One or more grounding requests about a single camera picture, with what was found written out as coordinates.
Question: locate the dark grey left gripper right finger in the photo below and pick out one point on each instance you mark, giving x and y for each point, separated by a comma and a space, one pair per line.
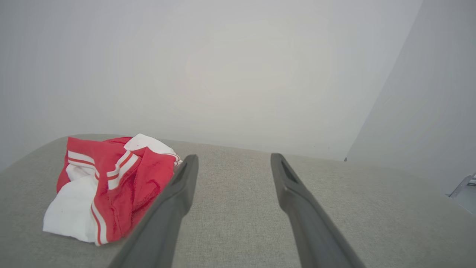
308, 223

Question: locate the red and white shirt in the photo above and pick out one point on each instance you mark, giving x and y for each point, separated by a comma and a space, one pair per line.
115, 186

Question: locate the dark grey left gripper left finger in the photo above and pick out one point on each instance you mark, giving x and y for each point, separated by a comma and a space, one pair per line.
163, 219

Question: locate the silver metal frame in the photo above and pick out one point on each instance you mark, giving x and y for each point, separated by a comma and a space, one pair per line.
461, 186

